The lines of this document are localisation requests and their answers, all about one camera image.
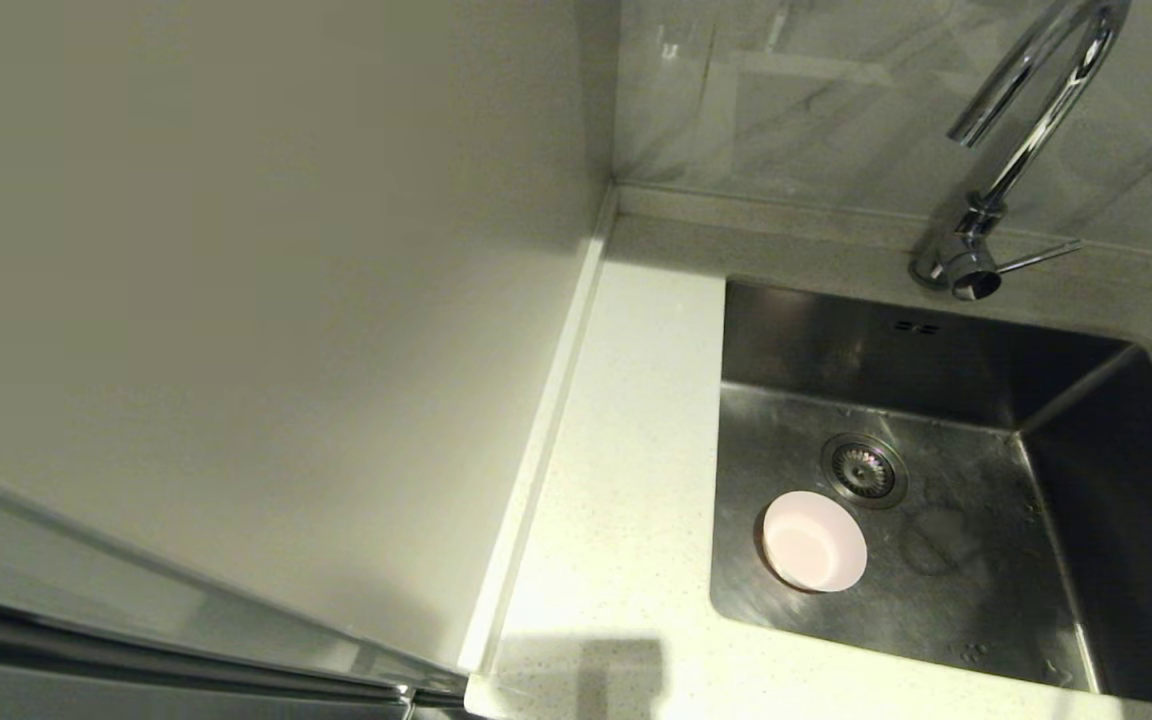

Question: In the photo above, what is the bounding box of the chrome faucet lever handle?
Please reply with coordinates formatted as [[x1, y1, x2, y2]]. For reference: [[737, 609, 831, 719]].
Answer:
[[994, 238, 1084, 277]]

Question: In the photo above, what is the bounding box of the white cabinet side panel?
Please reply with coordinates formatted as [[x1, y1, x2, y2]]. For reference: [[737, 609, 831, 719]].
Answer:
[[0, 0, 622, 671]]

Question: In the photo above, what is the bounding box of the round metal drain strainer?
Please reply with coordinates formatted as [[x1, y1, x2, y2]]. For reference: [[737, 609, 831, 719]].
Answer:
[[820, 432, 909, 509]]

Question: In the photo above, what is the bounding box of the chrome gooseneck faucet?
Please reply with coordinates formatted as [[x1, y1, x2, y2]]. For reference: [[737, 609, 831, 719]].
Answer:
[[911, 0, 1134, 301]]

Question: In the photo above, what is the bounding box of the white counter edge strip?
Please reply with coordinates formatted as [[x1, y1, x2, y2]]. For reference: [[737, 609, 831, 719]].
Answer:
[[458, 188, 619, 673]]

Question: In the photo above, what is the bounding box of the stainless steel sink basin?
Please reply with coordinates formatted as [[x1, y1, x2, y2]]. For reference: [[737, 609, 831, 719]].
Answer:
[[708, 278, 1152, 711]]

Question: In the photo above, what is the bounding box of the pink ceramic bowl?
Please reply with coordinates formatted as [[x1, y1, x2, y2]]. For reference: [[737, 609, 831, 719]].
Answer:
[[762, 490, 870, 593]]

